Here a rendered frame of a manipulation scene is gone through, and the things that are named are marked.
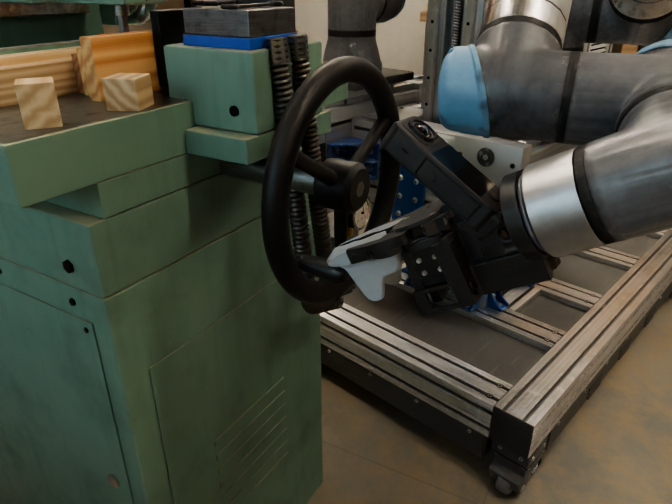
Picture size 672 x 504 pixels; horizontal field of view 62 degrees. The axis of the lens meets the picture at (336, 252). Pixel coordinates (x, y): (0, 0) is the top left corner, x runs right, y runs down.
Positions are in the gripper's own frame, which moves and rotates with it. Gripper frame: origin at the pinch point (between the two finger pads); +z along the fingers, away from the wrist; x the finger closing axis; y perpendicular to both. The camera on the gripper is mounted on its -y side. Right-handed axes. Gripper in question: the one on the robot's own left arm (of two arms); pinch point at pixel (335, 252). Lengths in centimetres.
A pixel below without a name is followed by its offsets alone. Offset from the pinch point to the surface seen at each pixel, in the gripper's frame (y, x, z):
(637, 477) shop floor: 87, 72, 7
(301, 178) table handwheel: -7.9, 9.5, 7.7
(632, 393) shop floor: 85, 103, 11
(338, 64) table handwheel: -16.9, 9.0, -3.8
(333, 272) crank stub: 1.9, 0.0, 1.5
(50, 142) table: -21.1, -12.8, 14.9
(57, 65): -32.6, -0.3, 26.2
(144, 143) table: -18.8, -2.0, 16.3
